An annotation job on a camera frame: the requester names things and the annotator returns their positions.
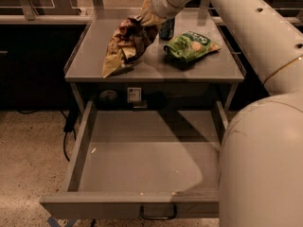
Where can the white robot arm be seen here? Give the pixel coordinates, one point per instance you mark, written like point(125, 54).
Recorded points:
point(261, 165)

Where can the black drawer handle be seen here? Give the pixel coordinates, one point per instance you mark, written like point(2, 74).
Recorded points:
point(158, 212)

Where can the blue soda can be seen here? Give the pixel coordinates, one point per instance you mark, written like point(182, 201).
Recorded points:
point(167, 30)

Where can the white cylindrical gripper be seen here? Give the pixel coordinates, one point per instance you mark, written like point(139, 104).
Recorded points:
point(158, 1)

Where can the brown chip bag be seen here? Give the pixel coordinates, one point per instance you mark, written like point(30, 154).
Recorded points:
point(127, 44)

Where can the green chip bag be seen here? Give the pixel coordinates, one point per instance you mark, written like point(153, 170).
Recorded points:
point(190, 46)

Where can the grey metal cabinet counter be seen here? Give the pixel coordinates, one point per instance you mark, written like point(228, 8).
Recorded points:
point(154, 65)

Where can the grey open drawer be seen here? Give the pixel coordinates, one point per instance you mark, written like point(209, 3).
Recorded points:
point(123, 160)

